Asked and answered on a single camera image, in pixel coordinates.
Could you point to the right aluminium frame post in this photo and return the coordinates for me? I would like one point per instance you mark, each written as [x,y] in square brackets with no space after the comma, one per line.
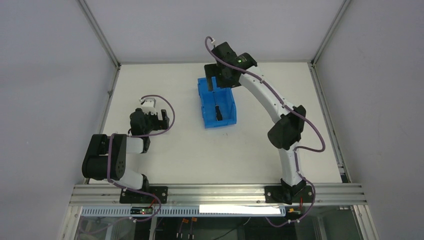
[332,28]

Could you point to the aluminium front rail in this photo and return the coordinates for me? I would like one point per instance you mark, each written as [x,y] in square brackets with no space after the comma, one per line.
[191,195]

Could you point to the small green circuit board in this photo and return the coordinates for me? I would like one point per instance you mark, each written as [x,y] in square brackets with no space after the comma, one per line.
[141,211]

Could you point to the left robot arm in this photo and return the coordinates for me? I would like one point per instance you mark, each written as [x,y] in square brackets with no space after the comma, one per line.
[106,156]

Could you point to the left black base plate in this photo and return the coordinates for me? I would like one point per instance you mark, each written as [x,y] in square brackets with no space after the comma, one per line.
[131,197]

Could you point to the blue plastic bin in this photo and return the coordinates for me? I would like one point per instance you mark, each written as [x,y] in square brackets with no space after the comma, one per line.
[226,102]

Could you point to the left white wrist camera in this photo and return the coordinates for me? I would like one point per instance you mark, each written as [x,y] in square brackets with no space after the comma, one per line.
[148,105]

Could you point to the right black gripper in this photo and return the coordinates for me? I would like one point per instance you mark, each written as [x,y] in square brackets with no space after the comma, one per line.
[215,78]

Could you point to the white slotted cable duct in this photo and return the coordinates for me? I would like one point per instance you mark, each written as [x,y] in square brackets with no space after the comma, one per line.
[203,210]

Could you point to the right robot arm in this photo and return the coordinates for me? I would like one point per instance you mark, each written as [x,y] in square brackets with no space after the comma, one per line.
[242,70]

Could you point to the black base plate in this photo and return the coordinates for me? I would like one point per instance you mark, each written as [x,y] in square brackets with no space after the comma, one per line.
[290,196]
[131,197]

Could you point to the left aluminium frame post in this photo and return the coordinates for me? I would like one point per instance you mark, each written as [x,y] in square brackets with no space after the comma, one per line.
[92,21]

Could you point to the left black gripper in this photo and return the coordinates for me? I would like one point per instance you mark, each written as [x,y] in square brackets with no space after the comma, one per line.
[159,120]

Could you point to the aluminium frame post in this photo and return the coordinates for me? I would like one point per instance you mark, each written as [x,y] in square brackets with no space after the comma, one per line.
[332,28]
[92,21]

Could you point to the black orange screwdriver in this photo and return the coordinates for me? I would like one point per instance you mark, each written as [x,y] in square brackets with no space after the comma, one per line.
[218,113]

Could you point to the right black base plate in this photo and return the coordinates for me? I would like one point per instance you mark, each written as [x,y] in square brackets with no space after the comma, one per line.
[290,196]

